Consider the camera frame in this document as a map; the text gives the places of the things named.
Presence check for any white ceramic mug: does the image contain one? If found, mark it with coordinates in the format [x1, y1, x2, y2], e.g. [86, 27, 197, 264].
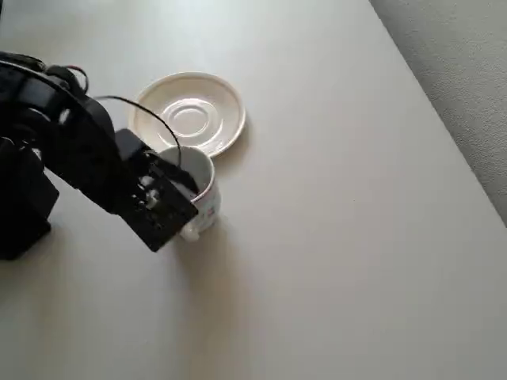
[157, 145, 221, 243]

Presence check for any thin dark camera cable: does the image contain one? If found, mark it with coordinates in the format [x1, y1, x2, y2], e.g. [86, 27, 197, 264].
[94, 93, 184, 169]

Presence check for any red motor wire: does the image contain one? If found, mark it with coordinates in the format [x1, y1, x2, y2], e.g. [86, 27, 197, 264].
[63, 63, 89, 86]

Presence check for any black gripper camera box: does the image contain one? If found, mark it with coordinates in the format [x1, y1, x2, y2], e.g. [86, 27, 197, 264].
[125, 157, 200, 253]

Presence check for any white saucer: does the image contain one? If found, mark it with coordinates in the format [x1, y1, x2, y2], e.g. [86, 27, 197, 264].
[127, 70, 247, 160]

